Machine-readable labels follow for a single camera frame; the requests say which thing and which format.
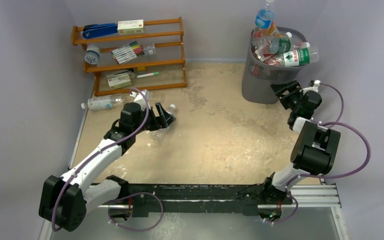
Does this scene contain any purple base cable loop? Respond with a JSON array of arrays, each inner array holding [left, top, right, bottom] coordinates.
[[107, 192, 165, 233]]

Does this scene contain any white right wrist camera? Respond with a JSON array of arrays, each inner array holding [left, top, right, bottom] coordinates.
[[302, 80, 321, 95]]

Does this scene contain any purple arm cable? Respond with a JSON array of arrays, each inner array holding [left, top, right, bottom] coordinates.
[[51, 87, 151, 233], [284, 82, 372, 191]]

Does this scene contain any blue white label bottle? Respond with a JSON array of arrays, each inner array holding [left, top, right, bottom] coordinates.
[[151, 104, 177, 142]]

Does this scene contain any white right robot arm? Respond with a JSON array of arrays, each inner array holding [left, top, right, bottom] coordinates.
[[260, 80, 341, 204]]

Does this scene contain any clear bottle blue label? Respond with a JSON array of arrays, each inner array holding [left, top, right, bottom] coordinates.
[[252, 0, 275, 39]]

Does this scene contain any green label water bottle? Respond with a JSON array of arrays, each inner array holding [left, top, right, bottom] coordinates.
[[264, 45, 320, 68]]

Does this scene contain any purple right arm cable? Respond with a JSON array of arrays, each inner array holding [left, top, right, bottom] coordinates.
[[284, 82, 372, 191]]

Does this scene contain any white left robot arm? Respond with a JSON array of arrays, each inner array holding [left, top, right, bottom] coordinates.
[[38, 102, 176, 232]]

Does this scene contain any clear bottle white label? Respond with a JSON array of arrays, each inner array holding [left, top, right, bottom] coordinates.
[[80, 94, 123, 111]]

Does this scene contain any white red box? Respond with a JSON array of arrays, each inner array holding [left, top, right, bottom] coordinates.
[[117, 19, 145, 35]]

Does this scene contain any green white carton box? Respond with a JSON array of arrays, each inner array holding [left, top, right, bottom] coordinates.
[[107, 74, 132, 90]]

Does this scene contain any blue stapler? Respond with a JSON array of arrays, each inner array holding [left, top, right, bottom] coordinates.
[[82, 23, 118, 39]]

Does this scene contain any wooden shelf rack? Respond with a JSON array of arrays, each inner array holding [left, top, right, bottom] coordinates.
[[70, 17, 188, 96]]

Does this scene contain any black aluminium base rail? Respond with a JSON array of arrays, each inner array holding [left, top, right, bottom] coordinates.
[[85, 183, 342, 220]]

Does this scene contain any white tape roll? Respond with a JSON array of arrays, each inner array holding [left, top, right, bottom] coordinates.
[[84, 45, 101, 65]]

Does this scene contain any dark green label bottle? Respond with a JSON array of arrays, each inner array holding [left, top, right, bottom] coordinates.
[[252, 32, 292, 55]]

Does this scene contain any grey mesh waste bin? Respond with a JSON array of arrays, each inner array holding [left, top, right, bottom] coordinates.
[[241, 43, 304, 105]]

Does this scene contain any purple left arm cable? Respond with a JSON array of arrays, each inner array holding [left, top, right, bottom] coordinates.
[[51, 87, 151, 233]]

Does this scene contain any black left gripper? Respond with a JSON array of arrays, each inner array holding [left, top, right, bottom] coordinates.
[[132, 103, 175, 135]]

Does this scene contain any pack of coloured markers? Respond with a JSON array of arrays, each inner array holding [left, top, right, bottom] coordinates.
[[110, 41, 145, 64]]

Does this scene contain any green cap white marker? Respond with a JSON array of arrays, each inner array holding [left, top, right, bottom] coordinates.
[[136, 71, 160, 79]]

